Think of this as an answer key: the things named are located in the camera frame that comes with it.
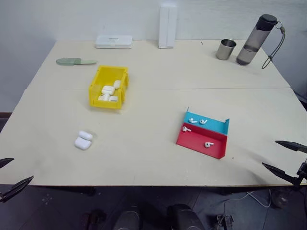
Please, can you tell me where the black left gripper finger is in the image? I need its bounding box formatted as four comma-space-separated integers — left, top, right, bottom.
0, 175, 35, 203
0, 157, 15, 169

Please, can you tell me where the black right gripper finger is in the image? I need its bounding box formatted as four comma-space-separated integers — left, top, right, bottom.
261, 162, 301, 186
275, 140, 307, 154

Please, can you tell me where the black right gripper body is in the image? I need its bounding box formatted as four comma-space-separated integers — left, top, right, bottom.
296, 157, 307, 189

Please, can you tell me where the yellow plastic bin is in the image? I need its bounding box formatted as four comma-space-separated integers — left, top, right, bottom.
88, 65, 130, 111

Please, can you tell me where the flat white device box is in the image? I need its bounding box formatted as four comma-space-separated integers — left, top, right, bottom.
94, 34, 134, 50

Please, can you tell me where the tall white carton box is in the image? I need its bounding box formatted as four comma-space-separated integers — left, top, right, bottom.
158, 3, 178, 49

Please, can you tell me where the small black floor device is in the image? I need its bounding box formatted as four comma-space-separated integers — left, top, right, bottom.
215, 214, 235, 230

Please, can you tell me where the red and blue tray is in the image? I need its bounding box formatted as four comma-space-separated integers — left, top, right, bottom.
176, 106, 230, 160

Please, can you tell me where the dark rounded shape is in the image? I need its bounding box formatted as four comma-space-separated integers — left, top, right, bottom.
112, 204, 142, 230
166, 203, 205, 230

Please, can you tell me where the grey translucent water bottle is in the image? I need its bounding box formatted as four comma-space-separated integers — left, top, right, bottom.
236, 14, 278, 66

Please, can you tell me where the stainless steel cup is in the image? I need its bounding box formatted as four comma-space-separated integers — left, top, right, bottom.
215, 38, 237, 61

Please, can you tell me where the flat green sheathed knife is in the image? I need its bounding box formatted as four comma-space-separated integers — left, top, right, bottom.
55, 57, 97, 67

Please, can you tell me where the white floor cable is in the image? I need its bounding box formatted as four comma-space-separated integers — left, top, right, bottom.
222, 190, 272, 230

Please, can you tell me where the grey bottle carry strap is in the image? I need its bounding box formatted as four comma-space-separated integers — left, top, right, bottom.
261, 21, 286, 70

